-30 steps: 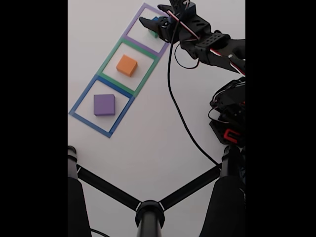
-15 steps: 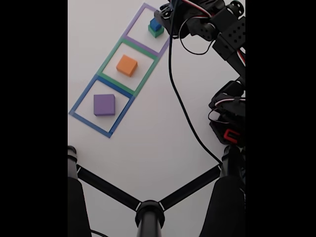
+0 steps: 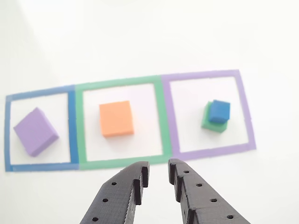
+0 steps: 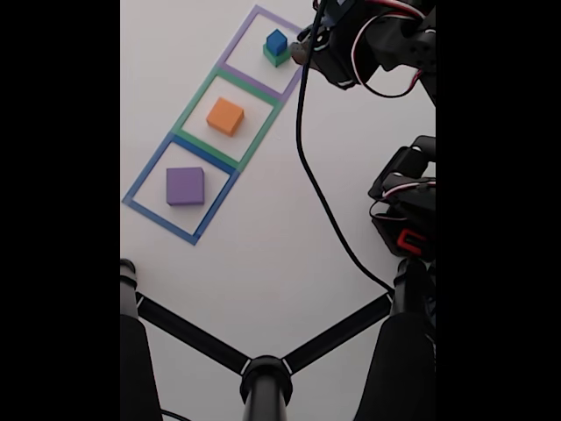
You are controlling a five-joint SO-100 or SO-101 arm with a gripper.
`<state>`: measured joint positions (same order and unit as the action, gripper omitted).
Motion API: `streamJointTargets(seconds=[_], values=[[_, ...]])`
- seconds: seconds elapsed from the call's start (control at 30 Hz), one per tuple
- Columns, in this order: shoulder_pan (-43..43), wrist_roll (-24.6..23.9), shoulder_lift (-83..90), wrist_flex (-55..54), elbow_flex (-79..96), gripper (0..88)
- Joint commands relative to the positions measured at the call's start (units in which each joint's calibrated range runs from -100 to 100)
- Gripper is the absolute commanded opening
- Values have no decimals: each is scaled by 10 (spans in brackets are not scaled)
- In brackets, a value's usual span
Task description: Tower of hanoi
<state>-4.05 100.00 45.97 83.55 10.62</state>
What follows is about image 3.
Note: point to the orange cube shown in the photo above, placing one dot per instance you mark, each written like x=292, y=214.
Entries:
x=115, y=116

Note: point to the green cube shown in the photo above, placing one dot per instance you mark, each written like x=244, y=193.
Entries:
x=205, y=121

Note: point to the small blue cube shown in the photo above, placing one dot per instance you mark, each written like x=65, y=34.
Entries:
x=219, y=110

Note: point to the purple cube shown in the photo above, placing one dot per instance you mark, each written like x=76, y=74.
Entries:
x=35, y=130

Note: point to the blue square frame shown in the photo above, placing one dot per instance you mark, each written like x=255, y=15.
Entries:
x=72, y=128

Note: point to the green square frame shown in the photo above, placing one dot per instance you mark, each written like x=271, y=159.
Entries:
x=116, y=81

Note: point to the purple square frame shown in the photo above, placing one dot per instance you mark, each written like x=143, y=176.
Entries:
x=201, y=74

